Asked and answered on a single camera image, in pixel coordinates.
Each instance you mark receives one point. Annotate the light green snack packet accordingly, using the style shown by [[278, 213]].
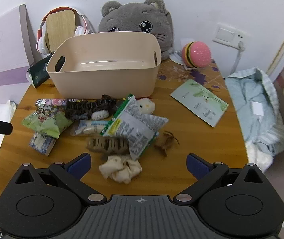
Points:
[[45, 124]]

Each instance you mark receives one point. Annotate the brown hair claw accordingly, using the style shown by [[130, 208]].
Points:
[[107, 144]]

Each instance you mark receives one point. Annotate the small white furry toy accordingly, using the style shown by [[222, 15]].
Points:
[[100, 114]]

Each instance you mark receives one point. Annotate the white plastic bag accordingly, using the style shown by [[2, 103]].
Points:
[[175, 57]]

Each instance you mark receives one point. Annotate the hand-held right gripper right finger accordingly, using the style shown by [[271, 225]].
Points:
[[196, 165]]

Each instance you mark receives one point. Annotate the clear packet with white contents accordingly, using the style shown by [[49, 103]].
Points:
[[92, 127]]

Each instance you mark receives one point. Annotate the wooden desktop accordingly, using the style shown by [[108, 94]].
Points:
[[194, 139]]

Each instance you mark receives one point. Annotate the black hair claw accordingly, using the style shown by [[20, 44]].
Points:
[[87, 107]]

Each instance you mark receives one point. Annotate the white wall socket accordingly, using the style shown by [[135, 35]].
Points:
[[229, 34]]

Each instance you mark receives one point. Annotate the blue white snack box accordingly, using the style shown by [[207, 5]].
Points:
[[42, 143]]

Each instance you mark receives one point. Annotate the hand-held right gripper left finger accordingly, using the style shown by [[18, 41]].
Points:
[[80, 165]]

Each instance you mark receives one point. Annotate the light wooden board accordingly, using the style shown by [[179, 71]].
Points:
[[60, 28]]

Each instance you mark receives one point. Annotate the green illustrated booklet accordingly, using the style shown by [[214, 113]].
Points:
[[199, 102]]

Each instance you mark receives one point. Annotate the white kitty plush toy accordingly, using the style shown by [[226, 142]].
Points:
[[147, 104]]

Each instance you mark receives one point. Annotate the pink burger ball toy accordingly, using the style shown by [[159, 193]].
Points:
[[198, 54]]

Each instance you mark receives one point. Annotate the beige plastic storage bin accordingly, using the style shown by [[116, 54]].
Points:
[[102, 79]]

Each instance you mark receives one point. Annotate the green white snack packet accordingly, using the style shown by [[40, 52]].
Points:
[[134, 127]]

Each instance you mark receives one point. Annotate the colourful printed snack packet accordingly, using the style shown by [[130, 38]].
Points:
[[49, 103]]

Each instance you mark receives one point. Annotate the light blue cloth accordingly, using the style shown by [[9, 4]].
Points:
[[254, 119]]

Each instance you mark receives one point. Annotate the red white headphones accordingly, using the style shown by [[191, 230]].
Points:
[[42, 39]]

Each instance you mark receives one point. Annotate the cream fabric scrunchie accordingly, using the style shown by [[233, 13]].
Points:
[[119, 170]]

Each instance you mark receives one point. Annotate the white charger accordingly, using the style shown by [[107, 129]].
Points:
[[258, 109]]

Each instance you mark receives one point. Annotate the lilac grey panel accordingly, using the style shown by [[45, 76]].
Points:
[[4, 49]]

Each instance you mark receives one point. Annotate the grey cat plush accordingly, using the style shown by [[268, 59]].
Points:
[[134, 15]]

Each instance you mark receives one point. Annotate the dark green packet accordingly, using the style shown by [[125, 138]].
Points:
[[38, 73]]

